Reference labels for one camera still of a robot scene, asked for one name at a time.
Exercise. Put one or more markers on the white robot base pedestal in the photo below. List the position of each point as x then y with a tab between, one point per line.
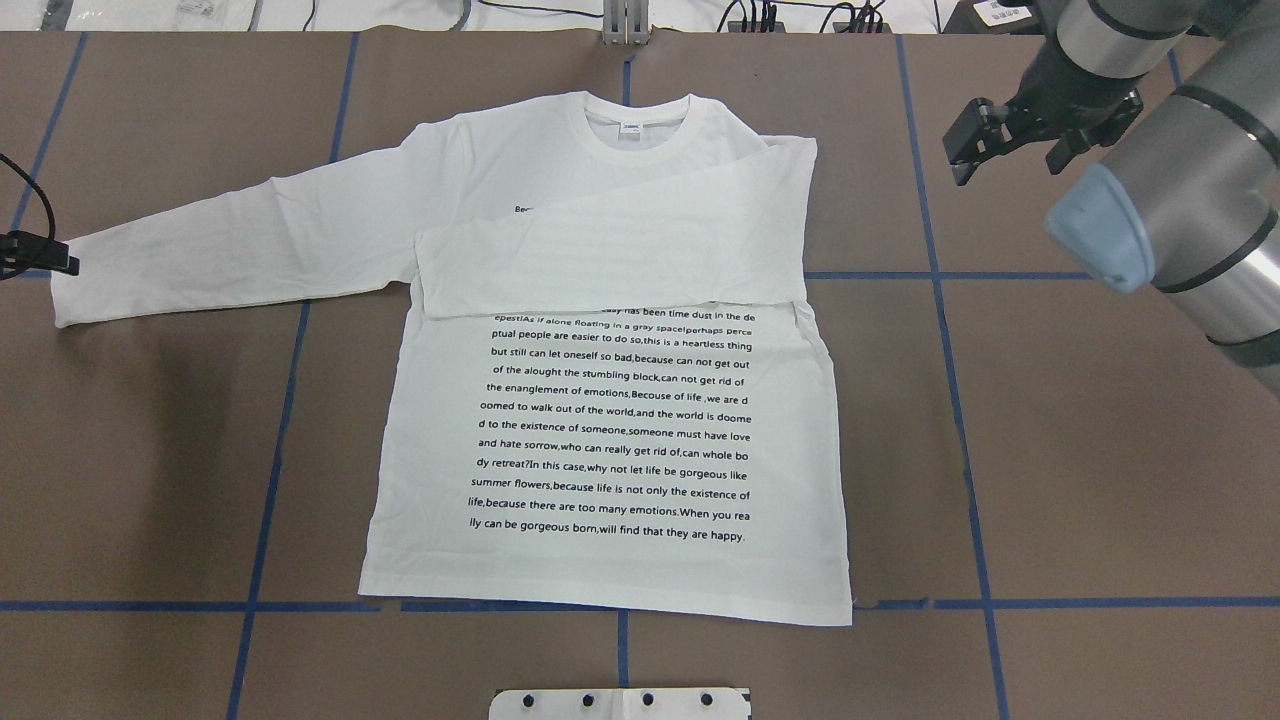
623	703

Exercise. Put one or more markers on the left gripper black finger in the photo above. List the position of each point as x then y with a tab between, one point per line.
23	251

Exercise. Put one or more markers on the aluminium frame post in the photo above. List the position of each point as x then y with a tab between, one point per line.
626	22

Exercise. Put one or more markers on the white long-sleeve printed shirt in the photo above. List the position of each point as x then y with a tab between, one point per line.
611	387

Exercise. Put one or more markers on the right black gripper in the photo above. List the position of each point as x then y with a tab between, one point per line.
1062	80

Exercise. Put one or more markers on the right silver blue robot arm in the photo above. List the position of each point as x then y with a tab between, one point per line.
1183	95

